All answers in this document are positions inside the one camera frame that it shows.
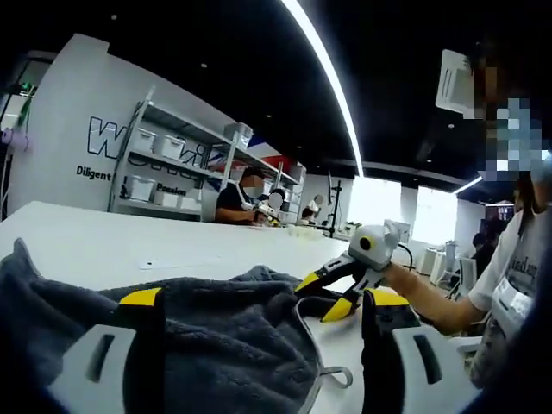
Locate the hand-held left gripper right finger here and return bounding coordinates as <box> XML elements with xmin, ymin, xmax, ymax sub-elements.
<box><xmin>361</xmin><ymin>287</ymin><xmax>482</xmax><ymax>414</ymax></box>

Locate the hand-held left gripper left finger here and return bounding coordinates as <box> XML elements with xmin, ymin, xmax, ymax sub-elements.
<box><xmin>47</xmin><ymin>286</ymin><xmax>167</xmax><ymax>414</ymax></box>

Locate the grey towel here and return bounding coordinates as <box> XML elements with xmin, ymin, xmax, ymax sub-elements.
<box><xmin>0</xmin><ymin>237</ymin><xmax>359</xmax><ymax>414</ymax></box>

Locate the white table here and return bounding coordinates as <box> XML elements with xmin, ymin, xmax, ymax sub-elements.
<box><xmin>0</xmin><ymin>200</ymin><xmax>484</xmax><ymax>414</ymax></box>

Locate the tricolour flag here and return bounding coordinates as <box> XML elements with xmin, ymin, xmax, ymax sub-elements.
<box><xmin>249</xmin><ymin>133</ymin><xmax>286</xmax><ymax>163</ymax></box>

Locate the white chest device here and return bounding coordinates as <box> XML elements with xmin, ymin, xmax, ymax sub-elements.
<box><xmin>494</xmin><ymin>275</ymin><xmax>536</xmax><ymax>313</ymax></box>

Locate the operator in white shirt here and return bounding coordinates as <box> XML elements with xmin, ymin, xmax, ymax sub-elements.
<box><xmin>467</xmin><ymin>206</ymin><xmax>552</xmax><ymax>389</ymax></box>

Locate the long ceiling light strip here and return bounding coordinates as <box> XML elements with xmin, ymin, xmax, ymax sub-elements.
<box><xmin>279</xmin><ymin>0</ymin><xmax>366</xmax><ymax>179</ymax></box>

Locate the white ceiling air conditioner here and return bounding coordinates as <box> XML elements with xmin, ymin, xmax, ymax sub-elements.
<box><xmin>435</xmin><ymin>48</ymin><xmax>475</xmax><ymax>116</ymax></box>

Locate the grey metal shelving unit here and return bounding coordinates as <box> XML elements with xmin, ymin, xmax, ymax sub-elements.
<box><xmin>107</xmin><ymin>92</ymin><xmax>308</xmax><ymax>222</ymax></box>

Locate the group of white storage boxes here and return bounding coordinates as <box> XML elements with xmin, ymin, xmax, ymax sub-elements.
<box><xmin>127</xmin><ymin>122</ymin><xmax>303</xmax><ymax>212</ymax></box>

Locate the lavender roll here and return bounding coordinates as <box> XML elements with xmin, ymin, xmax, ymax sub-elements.
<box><xmin>0</xmin><ymin>129</ymin><xmax>34</xmax><ymax>153</ymax></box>

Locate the green hanging item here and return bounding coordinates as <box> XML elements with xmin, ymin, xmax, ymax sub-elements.
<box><xmin>19</xmin><ymin>84</ymin><xmax>38</xmax><ymax>131</ymax></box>

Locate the black camera stand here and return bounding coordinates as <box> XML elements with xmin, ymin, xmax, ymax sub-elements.
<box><xmin>325</xmin><ymin>172</ymin><xmax>346</xmax><ymax>239</ymax></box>

